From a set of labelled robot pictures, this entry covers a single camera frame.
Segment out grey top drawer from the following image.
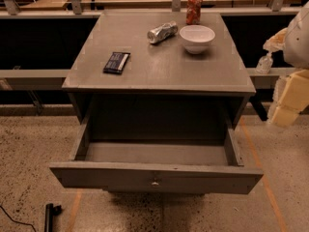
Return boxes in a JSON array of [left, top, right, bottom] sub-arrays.
[[50, 118, 263, 194]]

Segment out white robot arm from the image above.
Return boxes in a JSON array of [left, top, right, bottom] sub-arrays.
[[263, 2, 309, 69]]

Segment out yellow foam blocks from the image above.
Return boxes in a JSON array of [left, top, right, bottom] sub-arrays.
[[267, 70, 309, 128]]

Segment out white ceramic bowl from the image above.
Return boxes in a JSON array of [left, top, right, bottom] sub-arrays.
[[180, 25, 215, 54]]

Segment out red soda can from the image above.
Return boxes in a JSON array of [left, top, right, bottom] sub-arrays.
[[186, 0, 203, 25]]

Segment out silver crushed can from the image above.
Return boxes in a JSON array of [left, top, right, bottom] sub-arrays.
[[147, 21, 178, 44]]

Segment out grey wooden cabinet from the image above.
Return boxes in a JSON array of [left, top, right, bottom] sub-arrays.
[[61, 11, 257, 137]]

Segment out black floor post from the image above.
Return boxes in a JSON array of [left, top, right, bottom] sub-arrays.
[[44, 203, 62, 232]]

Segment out black floor cable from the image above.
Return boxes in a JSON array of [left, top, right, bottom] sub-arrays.
[[0, 204, 38, 232]]

